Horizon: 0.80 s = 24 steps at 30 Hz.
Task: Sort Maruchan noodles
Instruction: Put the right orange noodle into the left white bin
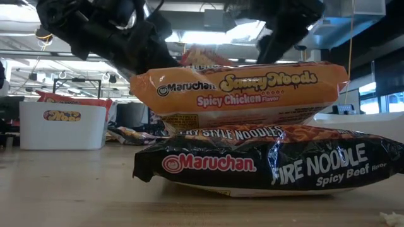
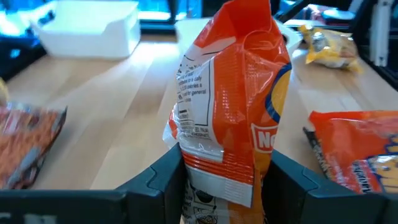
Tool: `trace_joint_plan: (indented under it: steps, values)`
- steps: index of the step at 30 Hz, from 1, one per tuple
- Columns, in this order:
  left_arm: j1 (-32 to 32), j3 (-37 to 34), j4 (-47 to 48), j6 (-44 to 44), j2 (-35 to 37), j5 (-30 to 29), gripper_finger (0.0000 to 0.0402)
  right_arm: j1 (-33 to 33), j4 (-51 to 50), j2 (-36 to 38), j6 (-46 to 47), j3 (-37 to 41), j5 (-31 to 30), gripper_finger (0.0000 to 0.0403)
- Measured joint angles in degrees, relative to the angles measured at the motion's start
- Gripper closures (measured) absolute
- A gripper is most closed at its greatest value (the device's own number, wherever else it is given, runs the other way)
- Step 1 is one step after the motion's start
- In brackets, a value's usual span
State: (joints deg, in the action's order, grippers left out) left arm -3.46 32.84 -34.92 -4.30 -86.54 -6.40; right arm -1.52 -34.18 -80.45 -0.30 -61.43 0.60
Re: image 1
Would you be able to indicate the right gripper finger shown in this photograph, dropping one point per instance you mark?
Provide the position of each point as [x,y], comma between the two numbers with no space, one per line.
[263,42]
[284,41]

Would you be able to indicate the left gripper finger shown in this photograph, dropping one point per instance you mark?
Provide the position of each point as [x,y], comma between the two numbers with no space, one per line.
[145,56]
[158,25]

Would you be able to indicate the orange-red Saucy Noods pack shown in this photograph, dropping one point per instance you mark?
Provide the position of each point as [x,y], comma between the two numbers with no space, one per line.
[240,91]
[61,116]
[205,56]
[79,101]

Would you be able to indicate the black Fire Noodle pack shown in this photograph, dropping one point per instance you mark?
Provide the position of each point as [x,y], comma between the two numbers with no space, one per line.
[132,136]
[252,164]

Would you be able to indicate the white plastic bin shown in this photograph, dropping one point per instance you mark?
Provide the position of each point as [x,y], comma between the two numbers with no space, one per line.
[363,124]
[63,135]

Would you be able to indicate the bright ceiling light panel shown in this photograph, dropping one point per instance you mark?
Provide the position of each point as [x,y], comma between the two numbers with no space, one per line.
[221,37]

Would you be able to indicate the grey ceiling pipe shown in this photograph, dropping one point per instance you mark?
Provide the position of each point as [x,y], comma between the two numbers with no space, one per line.
[221,58]

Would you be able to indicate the black white patterned cloth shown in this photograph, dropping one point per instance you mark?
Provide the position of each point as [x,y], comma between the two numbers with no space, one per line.
[156,121]

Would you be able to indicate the dark computer monitor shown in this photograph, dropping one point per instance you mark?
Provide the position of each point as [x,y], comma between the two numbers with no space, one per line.
[11,108]

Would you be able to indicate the white crumpled noodle piece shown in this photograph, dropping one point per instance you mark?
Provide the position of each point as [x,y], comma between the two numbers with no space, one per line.
[393,219]

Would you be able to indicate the blue-lit ceiling duct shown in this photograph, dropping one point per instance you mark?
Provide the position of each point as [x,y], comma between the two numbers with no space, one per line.
[341,28]

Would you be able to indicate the grey metal post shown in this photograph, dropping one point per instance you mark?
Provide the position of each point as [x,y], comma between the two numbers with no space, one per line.
[9,142]

